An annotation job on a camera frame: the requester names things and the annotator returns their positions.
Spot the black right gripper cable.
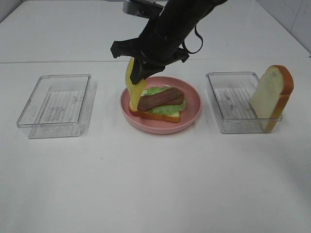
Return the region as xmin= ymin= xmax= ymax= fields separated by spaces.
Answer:
xmin=181 ymin=23 xmax=204 ymax=54

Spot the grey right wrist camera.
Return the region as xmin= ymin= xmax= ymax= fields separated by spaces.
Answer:
xmin=122 ymin=0 xmax=164 ymax=19

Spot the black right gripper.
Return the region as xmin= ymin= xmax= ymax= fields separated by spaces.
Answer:
xmin=110 ymin=20 xmax=190 ymax=84

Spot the pink round plate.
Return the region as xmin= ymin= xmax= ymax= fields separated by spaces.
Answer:
xmin=120 ymin=76 xmax=202 ymax=134

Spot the clear right plastic container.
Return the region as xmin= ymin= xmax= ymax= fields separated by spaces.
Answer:
xmin=206 ymin=72 xmax=283 ymax=133

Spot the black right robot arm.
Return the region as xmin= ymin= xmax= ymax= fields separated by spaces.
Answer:
xmin=110 ymin=0 xmax=224 ymax=84

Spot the white bread slice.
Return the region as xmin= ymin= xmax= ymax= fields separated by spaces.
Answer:
xmin=128 ymin=100 xmax=181 ymax=123

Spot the clear left plastic container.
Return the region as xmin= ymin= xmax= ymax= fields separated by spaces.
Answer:
xmin=17 ymin=74 xmax=94 ymax=139

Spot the green lettuce leaf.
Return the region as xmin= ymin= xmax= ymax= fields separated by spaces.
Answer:
xmin=141 ymin=86 xmax=187 ymax=116

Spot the bacon strip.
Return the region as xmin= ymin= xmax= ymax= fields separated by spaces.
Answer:
xmin=164 ymin=93 xmax=185 ymax=105
xmin=138 ymin=87 xmax=184 ymax=111

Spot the clear plastic container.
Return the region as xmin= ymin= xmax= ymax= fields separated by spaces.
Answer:
xmin=206 ymin=72 xmax=283 ymax=133
xmin=17 ymin=74 xmax=94 ymax=139

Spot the yellow cheese slice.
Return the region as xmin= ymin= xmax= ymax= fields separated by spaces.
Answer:
xmin=125 ymin=57 xmax=147 ymax=111

